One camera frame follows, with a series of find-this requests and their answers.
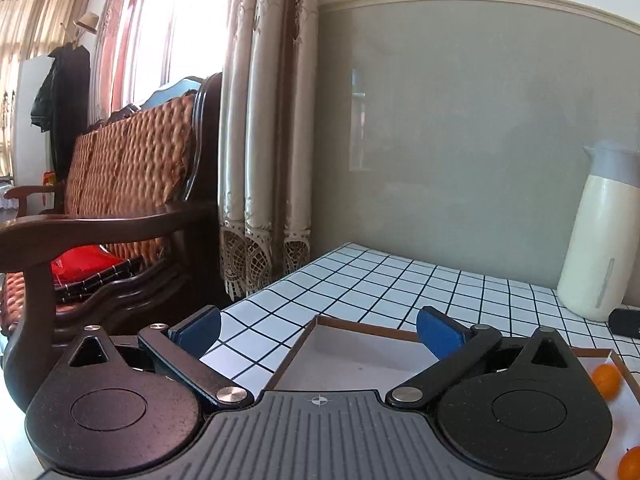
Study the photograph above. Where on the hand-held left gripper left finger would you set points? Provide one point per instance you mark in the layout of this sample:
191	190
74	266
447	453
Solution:
200	332

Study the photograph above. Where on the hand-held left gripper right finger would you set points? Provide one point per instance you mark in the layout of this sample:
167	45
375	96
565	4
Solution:
440	332

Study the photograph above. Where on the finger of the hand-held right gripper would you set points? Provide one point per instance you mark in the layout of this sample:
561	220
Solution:
627	322

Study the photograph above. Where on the mandarin orange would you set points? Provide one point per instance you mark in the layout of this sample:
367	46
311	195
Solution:
631	464
606	381

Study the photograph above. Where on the brown cardboard box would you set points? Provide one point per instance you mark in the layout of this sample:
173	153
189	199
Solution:
350	355

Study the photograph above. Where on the white black checked tablecloth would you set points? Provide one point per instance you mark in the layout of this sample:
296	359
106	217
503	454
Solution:
400	285

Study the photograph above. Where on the cream thermos jug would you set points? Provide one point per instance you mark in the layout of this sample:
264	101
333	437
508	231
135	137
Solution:
600	235

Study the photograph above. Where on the black checked cloth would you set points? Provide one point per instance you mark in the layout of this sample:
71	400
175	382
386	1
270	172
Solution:
115	272

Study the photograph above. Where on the red cushion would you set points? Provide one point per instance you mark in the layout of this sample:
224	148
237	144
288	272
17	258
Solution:
80	262

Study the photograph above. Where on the wooden woven-back chair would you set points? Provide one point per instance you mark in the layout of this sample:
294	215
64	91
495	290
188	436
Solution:
140	150

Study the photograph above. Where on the beige embroidered curtain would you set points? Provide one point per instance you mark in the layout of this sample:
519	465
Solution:
265	110

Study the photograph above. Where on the white cabinet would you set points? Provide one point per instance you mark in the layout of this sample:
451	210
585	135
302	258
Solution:
27	135

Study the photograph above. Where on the black jacket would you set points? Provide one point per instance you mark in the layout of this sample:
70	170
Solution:
65	100

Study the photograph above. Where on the window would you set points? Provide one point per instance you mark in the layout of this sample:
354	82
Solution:
175	35

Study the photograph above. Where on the straw hat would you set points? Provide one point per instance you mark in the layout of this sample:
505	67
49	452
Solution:
87	22

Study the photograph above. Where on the beige pleated curtain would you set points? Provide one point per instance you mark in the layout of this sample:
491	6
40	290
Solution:
30	10

